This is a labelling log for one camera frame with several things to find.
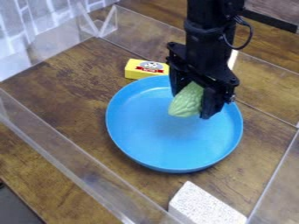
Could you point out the white speckled foam block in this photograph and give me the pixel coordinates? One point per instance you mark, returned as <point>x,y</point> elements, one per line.
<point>193,206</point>

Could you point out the green bumpy gourd toy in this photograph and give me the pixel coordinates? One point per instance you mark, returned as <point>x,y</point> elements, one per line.
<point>186,102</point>

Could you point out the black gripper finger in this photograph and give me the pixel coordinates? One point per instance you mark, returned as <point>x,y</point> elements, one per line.
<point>214,97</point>
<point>178,77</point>

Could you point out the white sheer curtain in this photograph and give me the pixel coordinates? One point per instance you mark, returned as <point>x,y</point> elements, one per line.
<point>37,29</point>

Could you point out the blue round tray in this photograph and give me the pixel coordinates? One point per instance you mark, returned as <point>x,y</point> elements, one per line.
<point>166,143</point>

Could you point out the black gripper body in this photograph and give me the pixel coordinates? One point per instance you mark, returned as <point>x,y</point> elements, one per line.
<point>209,27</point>

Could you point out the clear acrylic enclosure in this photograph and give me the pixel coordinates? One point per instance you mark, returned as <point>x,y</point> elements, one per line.
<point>58,159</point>

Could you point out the yellow rectangular block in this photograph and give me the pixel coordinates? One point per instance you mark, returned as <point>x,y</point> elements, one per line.
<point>138,69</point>

